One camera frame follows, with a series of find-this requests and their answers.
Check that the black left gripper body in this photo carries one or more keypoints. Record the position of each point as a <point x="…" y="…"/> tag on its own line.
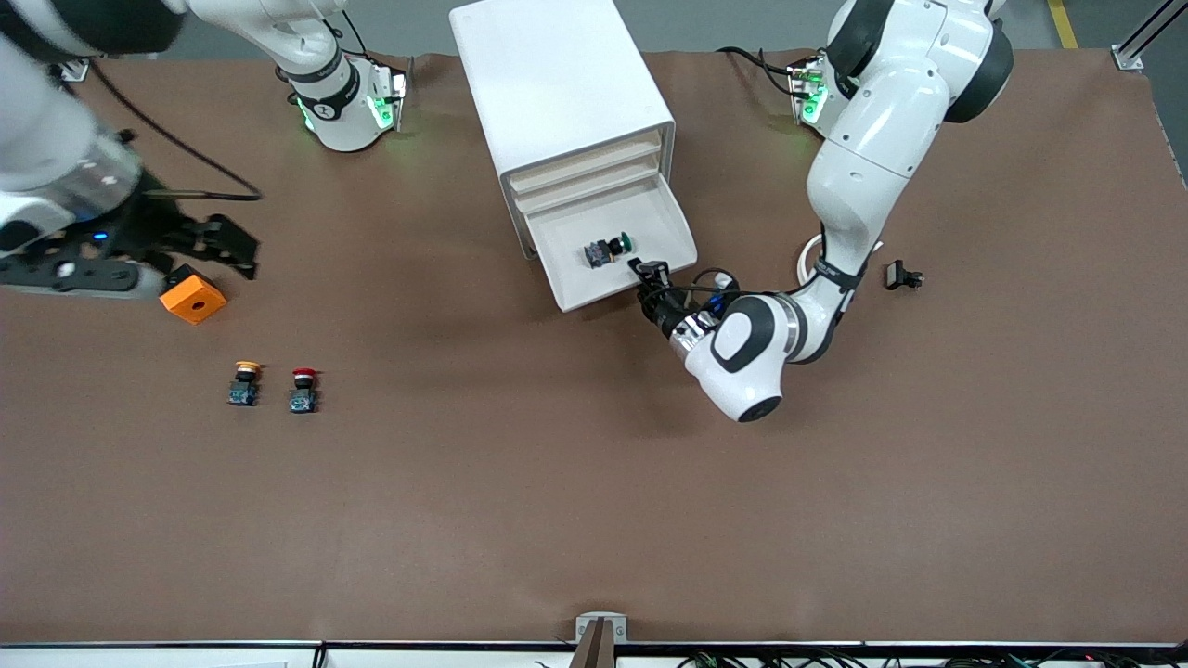
<point x="665" y="312"/>

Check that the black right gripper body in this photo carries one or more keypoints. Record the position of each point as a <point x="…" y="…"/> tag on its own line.
<point x="151" y="229"/>

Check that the green push button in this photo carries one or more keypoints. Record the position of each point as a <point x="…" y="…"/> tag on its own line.
<point x="608" y="252"/>

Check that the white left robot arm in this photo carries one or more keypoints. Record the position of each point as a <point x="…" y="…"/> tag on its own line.
<point x="863" y="148"/>

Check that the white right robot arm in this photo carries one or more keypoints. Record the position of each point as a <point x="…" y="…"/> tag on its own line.
<point x="37" y="121"/>

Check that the yellow push button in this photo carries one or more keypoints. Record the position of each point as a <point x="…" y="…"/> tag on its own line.
<point x="244" y="390"/>

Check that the red push button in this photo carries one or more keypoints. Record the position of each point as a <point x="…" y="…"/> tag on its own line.
<point x="303" y="397"/>

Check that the orange box with hole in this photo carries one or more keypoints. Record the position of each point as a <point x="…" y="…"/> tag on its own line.
<point x="197" y="301"/>

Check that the brown paper table cover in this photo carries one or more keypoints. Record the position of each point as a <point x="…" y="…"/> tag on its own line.
<point x="594" y="464"/>

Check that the aluminium frame profile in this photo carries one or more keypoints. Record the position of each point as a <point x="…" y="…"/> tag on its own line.
<point x="74" y="70"/>
<point x="1137" y="46"/>

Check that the small black switch part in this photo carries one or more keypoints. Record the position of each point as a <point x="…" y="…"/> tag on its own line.
<point x="897" y="276"/>

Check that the grey metal bracket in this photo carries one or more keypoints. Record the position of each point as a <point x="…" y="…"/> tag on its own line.
<point x="617" y="627"/>

